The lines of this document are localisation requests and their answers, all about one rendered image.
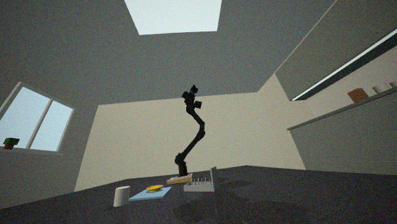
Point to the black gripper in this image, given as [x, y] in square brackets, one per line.
[191, 97]

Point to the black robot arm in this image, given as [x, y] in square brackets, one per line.
[179, 158]

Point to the white dish rack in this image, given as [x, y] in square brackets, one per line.
[203, 186]

